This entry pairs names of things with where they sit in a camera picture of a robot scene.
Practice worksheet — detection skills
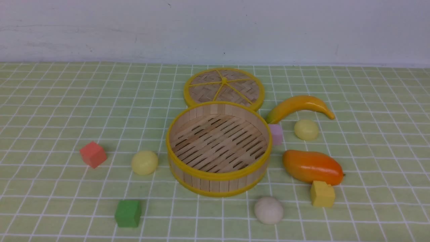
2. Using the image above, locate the pale yellow bun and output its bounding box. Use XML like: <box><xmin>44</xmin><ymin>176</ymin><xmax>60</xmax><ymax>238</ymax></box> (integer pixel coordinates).
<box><xmin>294</xmin><ymin>119</ymin><xmax>319</xmax><ymax>141</ymax></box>
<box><xmin>131</xmin><ymin>151</ymin><xmax>159</xmax><ymax>175</ymax></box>

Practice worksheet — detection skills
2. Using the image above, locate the white bun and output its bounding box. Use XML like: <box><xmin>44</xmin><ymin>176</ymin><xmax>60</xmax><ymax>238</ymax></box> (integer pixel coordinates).
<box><xmin>254</xmin><ymin>196</ymin><xmax>284</xmax><ymax>224</ymax></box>

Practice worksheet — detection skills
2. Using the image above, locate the bamboo steamer tray yellow rim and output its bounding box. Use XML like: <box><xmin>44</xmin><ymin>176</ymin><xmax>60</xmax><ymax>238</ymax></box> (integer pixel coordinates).
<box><xmin>166</xmin><ymin>102</ymin><xmax>272</xmax><ymax>197</ymax></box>

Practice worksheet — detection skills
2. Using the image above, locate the woven bamboo steamer lid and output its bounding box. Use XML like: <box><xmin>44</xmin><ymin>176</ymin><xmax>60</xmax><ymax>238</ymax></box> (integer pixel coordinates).
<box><xmin>184</xmin><ymin>68</ymin><xmax>265</xmax><ymax>111</ymax></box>

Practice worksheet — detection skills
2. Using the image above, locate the pink cube block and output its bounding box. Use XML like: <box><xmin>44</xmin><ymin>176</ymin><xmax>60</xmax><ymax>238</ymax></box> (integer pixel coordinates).
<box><xmin>268</xmin><ymin>124</ymin><xmax>284</xmax><ymax>146</ymax></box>

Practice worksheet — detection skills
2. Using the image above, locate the yellow toy banana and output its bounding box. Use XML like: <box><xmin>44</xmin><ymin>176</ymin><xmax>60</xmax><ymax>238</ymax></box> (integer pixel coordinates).
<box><xmin>265</xmin><ymin>95</ymin><xmax>335</xmax><ymax>124</ymax></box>

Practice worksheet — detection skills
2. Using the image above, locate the orange toy mango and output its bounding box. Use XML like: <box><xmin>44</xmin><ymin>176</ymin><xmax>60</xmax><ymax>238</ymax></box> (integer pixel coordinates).
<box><xmin>283</xmin><ymin>150</ymin><xmax>344</xmax><ymax>186</ymax></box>

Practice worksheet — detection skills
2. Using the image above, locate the red cube block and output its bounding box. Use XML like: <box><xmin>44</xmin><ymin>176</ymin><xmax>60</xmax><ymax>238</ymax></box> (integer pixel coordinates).
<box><xmin>79</xmin><ymin>142</ymin><xmax>107</xmax><ymax>169</ymax></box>

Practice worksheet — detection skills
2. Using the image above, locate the green cube block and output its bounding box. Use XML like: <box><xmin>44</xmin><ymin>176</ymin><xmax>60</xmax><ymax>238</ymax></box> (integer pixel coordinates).
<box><xmin>114</xmin><ymin>200</ymin><xmax>141</xmax><ymax>228</ymax></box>

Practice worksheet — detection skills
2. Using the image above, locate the yellow cube block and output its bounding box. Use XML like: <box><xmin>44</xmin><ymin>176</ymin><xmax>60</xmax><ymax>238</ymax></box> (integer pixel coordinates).
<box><xmin>310</xmin><ymin>181</ymin><xmax>335</xmax><ymax>208</ymax></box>

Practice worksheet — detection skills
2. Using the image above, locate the green checkered tablecloth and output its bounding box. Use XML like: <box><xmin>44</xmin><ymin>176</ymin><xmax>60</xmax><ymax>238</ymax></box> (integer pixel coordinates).
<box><xmin>0</xmin><ymin>62</ymin><xmax>430</xmax><ymax>242</ymax></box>

